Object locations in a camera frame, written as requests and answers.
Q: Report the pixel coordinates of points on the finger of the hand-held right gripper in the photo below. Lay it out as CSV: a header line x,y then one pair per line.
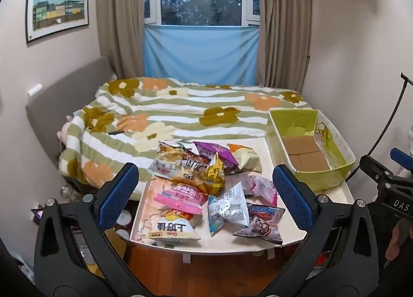
x,y
376,168
400,156

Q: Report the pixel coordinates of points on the pale pink white snack packet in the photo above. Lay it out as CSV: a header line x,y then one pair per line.
x,y
261,187

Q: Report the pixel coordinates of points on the purple snack packet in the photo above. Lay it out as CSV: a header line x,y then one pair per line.
x,y
213,148

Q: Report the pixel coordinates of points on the orange brown cartoon snack packet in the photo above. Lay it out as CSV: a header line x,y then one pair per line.
x,y
190,176

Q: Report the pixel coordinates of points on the white low table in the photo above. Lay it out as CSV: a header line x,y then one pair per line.
x,y
222,246

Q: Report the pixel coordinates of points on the green cardboard box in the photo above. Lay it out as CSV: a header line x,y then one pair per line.
x,y
322,177

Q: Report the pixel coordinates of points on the floral striped blanket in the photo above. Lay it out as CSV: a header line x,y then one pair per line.
x,y
180,106

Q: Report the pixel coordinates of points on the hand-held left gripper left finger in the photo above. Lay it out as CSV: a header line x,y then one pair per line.
x,y
117,197

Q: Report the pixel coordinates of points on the silver blue snack packet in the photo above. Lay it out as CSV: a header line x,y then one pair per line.
x,y
226,213

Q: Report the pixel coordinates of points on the dark blue cartoon snack packet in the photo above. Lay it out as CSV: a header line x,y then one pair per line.
x,y
261,222

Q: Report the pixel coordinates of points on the orange red snack packet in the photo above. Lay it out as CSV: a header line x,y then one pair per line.
x,y
187,192

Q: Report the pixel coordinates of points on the gold foil snack packet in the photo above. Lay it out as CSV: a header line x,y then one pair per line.
x,y
214,177

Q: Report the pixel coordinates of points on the brown beige snack packet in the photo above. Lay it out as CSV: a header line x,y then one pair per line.
x,y
169,152

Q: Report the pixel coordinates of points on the framed wall picture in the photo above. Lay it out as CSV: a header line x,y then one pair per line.
x,y
58,6

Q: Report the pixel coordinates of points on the white cylindrical object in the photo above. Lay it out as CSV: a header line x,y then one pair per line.
x,y
35,90

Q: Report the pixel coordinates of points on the orange cream snack packet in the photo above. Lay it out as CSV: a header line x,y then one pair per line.
x,y
246,158

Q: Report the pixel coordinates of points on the dark red striped snack packet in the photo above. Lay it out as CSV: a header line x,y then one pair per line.
x,y
195,160

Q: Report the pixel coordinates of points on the person's right hand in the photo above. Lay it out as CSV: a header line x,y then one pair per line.
x,y
401,239

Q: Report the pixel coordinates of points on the pink plush item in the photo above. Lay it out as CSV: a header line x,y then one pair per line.
x,y
66,122

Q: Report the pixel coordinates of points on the beige curtain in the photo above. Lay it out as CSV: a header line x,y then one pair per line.
x,y
122,19
284,26

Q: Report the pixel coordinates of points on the bright pink snack packet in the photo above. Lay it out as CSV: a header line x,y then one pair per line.
x,y
174,206

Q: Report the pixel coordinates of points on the grey bed headboard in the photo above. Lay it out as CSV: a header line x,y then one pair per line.
x,y
61,100

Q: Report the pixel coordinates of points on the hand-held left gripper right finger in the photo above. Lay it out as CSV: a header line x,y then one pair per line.
x,y
292,197

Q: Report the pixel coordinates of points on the light blue cloth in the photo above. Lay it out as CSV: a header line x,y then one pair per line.
x,y
200,55

